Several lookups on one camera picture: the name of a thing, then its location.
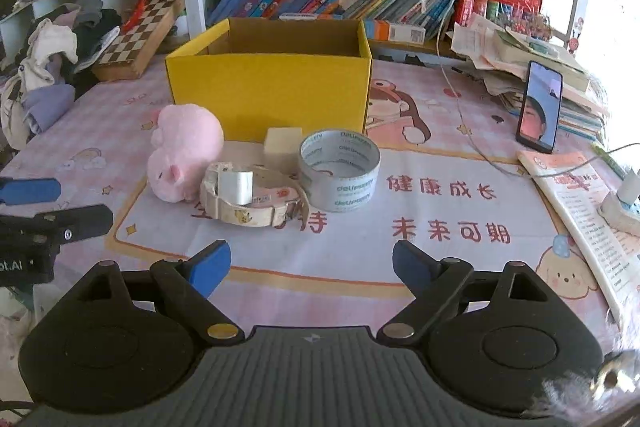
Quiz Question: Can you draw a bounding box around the black smartphone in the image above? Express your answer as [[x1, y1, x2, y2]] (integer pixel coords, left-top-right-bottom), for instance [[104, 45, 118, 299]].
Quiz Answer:
[[515, 60, 564, 154]]

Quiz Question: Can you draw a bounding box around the pink plush toy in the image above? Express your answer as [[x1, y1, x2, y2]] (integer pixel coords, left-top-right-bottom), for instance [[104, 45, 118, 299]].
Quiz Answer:
[[147, 104, 225, 202]]

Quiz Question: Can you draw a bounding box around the white charger plug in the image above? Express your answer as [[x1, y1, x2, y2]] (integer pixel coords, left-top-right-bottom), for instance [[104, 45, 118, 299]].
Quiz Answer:
[[617, 172, 640, 205]]

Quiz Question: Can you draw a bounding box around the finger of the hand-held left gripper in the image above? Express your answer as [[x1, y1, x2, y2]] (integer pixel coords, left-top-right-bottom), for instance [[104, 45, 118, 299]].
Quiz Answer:
[[0, 178, 62, 207], [29, 204, 115, 247]]

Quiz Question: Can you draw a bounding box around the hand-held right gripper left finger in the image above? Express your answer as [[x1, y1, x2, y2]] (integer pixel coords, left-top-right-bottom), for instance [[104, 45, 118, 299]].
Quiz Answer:
[[65, 241, 246, 348]]

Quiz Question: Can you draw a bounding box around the pile of papers and books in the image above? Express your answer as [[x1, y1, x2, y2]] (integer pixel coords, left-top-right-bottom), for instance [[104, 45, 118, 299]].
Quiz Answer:
[[450, 14, 608, 142]]

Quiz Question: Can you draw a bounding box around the grey fluffy fabric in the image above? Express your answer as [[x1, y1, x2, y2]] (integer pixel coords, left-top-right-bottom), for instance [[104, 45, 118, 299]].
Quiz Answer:
[[542, 369, 608, 418]]

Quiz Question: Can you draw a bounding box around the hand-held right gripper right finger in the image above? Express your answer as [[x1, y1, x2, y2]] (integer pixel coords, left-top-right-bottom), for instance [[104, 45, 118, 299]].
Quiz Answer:
[[377, 241, 566, 348]]

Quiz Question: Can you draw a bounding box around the yellow cardboard box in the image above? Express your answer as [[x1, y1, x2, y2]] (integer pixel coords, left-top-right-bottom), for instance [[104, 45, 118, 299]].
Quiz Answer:
[[165, 18, 373, 144]]

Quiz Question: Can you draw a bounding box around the white power strip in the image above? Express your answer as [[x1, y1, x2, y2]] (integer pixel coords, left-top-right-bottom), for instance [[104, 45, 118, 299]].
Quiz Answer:
[[597, 192, 640, 235]]

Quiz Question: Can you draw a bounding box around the pile of clothes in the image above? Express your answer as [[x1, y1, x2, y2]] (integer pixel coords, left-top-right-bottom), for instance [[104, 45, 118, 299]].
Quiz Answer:
[[0, 0, 123, 150]]

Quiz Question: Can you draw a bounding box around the wooden chessboard box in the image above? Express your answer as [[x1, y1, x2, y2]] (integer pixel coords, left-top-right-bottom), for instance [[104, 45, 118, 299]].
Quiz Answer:
[[92, 0, 186, 82]]

